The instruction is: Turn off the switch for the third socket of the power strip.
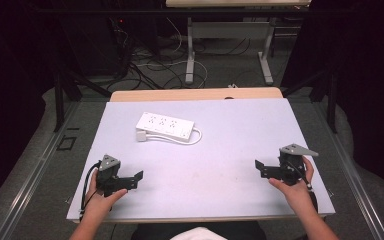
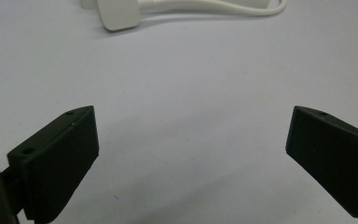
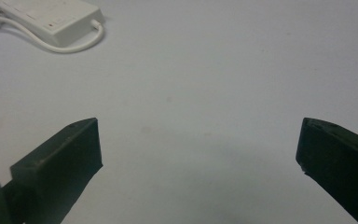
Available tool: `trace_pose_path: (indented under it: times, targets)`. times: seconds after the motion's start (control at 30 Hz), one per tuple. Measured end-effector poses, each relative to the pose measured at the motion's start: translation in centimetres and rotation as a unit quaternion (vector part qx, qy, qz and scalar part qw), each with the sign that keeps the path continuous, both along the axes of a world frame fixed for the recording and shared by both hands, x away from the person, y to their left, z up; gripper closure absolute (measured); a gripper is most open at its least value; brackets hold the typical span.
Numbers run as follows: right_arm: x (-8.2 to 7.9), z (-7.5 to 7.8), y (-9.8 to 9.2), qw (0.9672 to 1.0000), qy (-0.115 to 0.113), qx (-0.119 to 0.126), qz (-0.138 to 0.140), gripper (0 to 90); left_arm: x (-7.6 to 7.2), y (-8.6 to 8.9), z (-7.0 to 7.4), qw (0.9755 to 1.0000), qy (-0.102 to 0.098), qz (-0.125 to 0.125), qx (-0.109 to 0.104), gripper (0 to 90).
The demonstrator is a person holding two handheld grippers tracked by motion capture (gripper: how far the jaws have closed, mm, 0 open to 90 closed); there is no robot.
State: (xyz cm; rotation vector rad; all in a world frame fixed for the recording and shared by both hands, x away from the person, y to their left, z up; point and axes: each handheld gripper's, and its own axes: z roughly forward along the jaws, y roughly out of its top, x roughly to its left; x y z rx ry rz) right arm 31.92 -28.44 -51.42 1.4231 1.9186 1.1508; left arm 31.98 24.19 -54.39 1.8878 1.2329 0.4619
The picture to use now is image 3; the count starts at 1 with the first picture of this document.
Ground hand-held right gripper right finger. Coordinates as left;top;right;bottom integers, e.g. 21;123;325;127
295;117;358;224

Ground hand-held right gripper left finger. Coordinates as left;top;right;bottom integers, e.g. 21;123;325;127
1;117;103;224

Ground white power strip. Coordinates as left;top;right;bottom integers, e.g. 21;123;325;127
0;0;105;48

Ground white power strip cable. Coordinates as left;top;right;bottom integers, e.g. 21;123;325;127
0;13;105;54

